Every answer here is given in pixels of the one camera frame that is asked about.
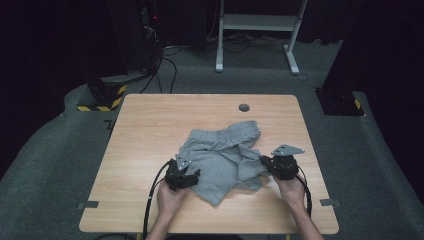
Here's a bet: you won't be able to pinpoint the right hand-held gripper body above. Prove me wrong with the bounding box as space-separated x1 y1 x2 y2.
266 143 306 182

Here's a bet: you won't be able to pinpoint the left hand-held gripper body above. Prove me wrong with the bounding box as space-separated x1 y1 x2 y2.
164 153 198 193

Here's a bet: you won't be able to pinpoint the grey shorts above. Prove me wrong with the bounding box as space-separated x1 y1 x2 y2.
175 120 272 208

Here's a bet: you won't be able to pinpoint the person's left hand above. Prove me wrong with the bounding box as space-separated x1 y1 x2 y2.
156 180 190 218

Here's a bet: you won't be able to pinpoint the person's right hand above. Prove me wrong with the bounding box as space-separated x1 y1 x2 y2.
272 174 306 211

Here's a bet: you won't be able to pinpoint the grey tape strip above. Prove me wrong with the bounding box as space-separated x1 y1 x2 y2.
77 200 100 210
319 198 342 208

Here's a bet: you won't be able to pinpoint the black base with yellow mark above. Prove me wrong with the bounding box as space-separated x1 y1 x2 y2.
314 87 366 117

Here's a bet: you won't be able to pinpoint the black yellow striped base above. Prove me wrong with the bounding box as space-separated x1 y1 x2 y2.
76 74 129 113

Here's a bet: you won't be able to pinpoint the dark equipment rack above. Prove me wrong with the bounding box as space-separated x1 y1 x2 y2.
105 0 164 78

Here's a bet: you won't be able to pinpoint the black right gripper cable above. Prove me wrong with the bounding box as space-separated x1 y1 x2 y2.
294 165 313 218

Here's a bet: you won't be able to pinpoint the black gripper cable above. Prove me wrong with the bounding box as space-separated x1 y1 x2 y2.
294 165 313 218
142 159 173 240

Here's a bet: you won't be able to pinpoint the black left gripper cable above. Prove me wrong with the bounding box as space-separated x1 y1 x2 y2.
142 159 173 240

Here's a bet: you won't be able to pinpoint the black floor cables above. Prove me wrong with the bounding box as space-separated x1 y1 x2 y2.
139 46 178 95

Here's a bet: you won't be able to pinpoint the tangled cables under stand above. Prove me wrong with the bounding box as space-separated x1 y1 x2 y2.
205 32 288 54

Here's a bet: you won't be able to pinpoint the white metal stand frame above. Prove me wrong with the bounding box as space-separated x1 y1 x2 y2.
215 0 310 76

